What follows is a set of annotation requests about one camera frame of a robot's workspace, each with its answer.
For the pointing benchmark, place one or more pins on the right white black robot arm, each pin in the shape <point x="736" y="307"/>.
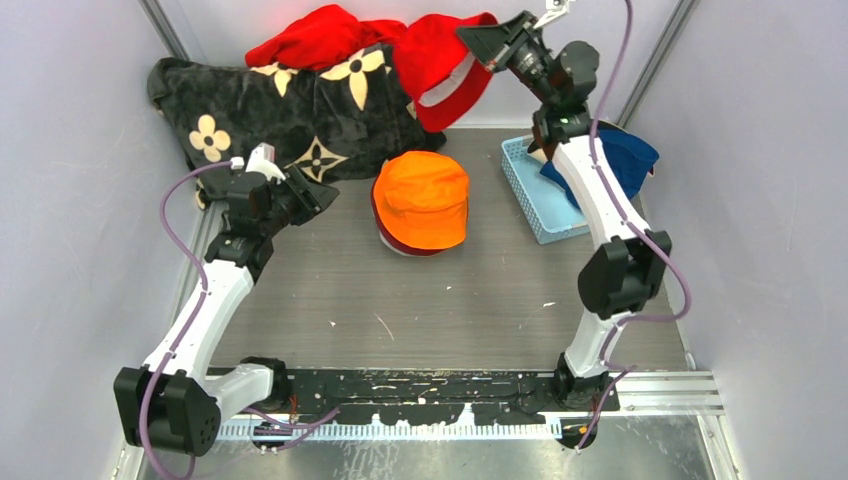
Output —
<point x="629" y="260"/>

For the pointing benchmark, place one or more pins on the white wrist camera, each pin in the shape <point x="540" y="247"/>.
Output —
<point x="554" y="10"/>
<point x="261" y="160"/>

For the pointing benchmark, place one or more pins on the black floral plush blanket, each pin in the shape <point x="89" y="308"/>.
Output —
<point x="333" y="124"/>

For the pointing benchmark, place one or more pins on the dark red bucket hat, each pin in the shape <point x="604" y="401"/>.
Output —
<point x="393" y="243"/>

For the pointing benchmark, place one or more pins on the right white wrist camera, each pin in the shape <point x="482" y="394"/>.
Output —
<point x="554" y="10"/>

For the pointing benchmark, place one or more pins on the light blue plastic basket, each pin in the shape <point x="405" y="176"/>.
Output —
<point x="545" y="206"/>

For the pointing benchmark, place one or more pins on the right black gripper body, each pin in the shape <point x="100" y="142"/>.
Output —
<point x="529" y="62"/>

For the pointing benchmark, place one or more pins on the bright red bucket hat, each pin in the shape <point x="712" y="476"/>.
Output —
<point x="437" y="71"/>

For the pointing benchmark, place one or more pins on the red cloth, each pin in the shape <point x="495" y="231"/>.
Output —
<point x="323" y="38"/>

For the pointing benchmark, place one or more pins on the blue bucket hat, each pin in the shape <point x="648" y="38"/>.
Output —
<point x="630" y="158"/>

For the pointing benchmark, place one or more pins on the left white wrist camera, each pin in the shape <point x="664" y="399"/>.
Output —
<point x="261" y="160"/>

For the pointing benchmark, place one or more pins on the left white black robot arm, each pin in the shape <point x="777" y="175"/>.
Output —
<point x="167" y="403"/>

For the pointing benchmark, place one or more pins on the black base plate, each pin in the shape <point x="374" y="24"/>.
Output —
<point x="432" y="397"/>

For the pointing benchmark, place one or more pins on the orange bucket hat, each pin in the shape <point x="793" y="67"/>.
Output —
<point x="423" y="199"/>

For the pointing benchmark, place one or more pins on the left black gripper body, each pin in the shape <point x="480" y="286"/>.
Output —
<point x="288" y="204"/>

